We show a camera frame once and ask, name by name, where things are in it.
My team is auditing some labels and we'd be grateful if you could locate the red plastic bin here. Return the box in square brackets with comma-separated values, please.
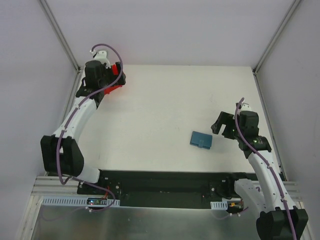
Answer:
[104, 62, 124, 95]

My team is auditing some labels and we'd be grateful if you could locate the blue card holder wallet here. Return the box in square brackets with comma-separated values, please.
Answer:
[190, 131, 213, 150]

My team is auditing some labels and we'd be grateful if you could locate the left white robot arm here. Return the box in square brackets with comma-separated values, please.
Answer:
[40, 60, 126, 195]

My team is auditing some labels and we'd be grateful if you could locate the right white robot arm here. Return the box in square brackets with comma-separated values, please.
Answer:
[211, 110, 309, 240]

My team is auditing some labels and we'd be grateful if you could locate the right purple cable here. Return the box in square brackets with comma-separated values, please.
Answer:
[234, 97, 298, 240]

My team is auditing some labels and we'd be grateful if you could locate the purple cable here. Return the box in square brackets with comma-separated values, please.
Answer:
[234, 97, 298, 240]
[56, 43, 124, 186]

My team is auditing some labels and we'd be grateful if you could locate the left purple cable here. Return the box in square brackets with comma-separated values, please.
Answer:
[56, 43, 124, 186]

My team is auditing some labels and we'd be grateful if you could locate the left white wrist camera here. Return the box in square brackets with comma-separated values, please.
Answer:
[90, 50, 111, 69]

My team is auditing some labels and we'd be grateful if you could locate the left aluminium frame post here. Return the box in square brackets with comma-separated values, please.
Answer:
[37, 0, 81, 73]

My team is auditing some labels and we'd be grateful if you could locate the aluminium frame post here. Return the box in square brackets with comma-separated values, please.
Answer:
[37, 0, 81, 73]
[252, 0, 303, 76]

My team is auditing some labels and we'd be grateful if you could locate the right white cable duct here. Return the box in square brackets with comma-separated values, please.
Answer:
[210, 201, 228, 211]

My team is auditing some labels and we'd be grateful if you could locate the white cable duct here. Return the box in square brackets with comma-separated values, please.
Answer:
[42, 196, 120, 208]
[210, 201, 228, 211]

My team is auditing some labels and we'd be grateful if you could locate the aluminium rail profile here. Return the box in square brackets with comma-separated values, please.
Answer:
[31, 176, 79, 196]

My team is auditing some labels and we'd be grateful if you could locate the right aluminium frame post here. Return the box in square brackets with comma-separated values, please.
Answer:
[252, 0, 303, 76]

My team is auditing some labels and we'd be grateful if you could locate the left white cable duct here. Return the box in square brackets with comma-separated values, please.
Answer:
[42, 196, 120, 208]

